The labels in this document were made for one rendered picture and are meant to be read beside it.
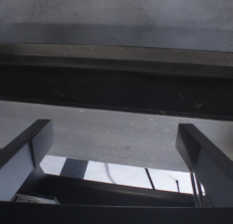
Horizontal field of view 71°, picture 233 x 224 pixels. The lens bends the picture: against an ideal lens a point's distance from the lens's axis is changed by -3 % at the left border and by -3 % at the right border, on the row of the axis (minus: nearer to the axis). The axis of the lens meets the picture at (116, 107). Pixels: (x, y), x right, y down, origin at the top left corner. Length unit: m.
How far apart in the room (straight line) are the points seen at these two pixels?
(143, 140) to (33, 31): 0.88
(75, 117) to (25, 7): 0.82
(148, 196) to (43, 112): 0.90
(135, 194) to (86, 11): 1.00
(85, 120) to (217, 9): 0.76
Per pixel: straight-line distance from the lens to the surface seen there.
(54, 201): 0.60
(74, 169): 1.39
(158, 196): 1.09
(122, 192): 1.08
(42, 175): 0.98
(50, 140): 0.17
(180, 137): 0.16
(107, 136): 0.28
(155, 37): 0.87
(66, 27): 0.94
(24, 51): 0.55
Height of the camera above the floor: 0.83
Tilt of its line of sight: 49 degrees down
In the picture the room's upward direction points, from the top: 167 degrees counter-clockwise
